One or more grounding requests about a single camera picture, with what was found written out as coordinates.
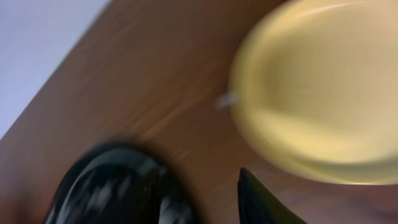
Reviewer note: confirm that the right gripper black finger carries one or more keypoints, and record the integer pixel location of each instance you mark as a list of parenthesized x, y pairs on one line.
[(257, 205)]

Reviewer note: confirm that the yellow plate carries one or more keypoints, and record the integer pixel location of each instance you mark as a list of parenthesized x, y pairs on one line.
[(314, 88)]

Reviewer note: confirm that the round black tray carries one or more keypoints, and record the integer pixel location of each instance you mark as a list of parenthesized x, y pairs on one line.
[(121, 183)]

